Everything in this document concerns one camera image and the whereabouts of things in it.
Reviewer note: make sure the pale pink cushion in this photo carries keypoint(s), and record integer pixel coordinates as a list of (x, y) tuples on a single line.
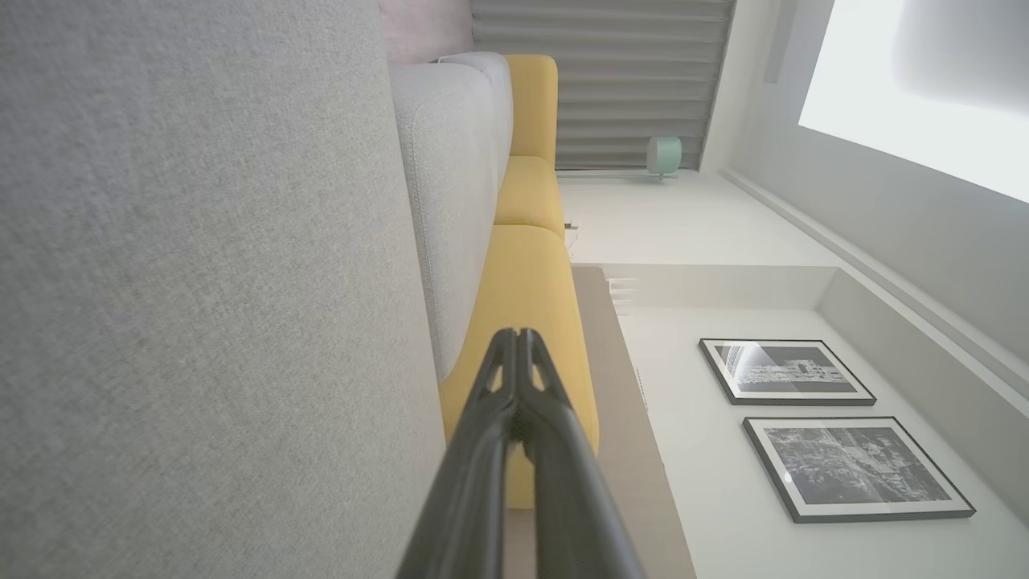
[(426, 28)]

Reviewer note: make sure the grey sofa back cushion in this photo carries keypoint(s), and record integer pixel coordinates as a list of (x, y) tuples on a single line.
[(450, 209), (494, 88)]

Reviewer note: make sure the grey pleated curtain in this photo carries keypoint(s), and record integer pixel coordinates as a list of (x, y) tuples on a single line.
[(627, 72)]

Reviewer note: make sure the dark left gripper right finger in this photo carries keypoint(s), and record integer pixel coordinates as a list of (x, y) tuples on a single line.
[(571, 498)]

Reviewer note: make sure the yellow sofa cushion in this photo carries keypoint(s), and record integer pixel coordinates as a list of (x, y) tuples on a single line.
[(529, 197), (530, 281), (532, 104)]

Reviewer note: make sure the white wall vent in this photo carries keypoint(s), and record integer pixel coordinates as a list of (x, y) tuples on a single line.
[(623, 295)]

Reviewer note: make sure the small black framed photo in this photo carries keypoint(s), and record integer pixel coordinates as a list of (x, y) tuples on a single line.
[(784, 370)]

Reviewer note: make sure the bright ceiling light panel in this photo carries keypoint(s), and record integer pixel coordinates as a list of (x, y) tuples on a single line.
[(916, 72)]

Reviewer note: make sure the mint green floor lamp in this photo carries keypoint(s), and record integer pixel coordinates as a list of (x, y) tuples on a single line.
[(666, 155)]

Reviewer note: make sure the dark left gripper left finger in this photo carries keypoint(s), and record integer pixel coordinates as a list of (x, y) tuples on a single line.
[(474, 482)]

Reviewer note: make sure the large black framed photo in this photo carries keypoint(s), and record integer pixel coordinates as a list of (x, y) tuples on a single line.
[(856, 466)]

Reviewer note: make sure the grey sofa seat cushion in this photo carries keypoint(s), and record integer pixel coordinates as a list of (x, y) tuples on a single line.
[(201, 281)]

